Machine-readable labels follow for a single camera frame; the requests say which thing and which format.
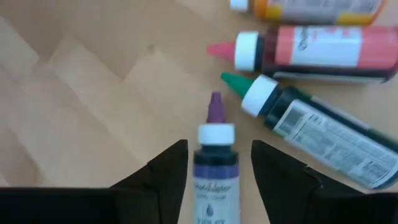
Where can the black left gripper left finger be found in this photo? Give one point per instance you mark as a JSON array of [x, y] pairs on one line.
[[140, 199]]

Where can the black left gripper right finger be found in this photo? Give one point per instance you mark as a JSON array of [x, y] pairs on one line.
[[295, 199]]

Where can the green food colour bottle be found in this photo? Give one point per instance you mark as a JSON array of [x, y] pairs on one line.
[[326, 140]]

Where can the violet food colour bottle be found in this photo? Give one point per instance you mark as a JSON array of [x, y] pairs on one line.
[[216, 186]]

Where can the pink food colour bottle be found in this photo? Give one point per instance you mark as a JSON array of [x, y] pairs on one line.
[[326, 49]]

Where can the yellow food colour bottle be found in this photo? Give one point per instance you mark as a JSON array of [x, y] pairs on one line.
[[311, 11]]

